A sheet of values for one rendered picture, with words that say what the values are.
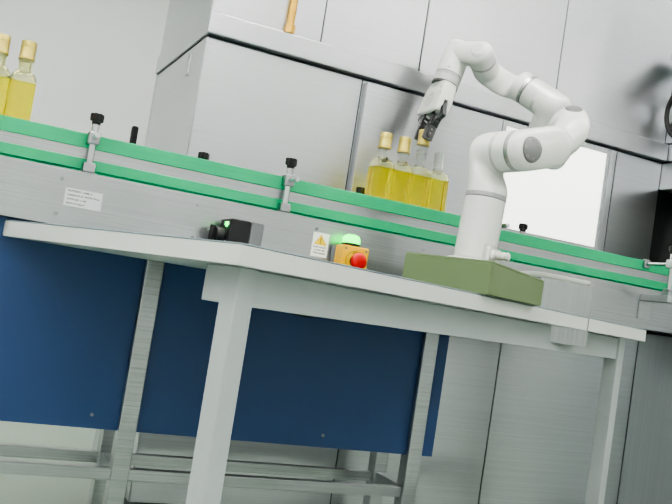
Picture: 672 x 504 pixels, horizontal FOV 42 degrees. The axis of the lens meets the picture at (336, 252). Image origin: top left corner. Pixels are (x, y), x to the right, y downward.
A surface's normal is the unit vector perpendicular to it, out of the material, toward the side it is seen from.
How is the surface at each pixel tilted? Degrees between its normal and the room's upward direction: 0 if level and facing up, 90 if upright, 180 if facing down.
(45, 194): 90
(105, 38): 90
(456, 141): 90
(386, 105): 90
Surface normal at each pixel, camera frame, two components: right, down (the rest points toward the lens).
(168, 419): 0.41, 0.00
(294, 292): 0.74, 0.07
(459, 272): -0.65, -0.15
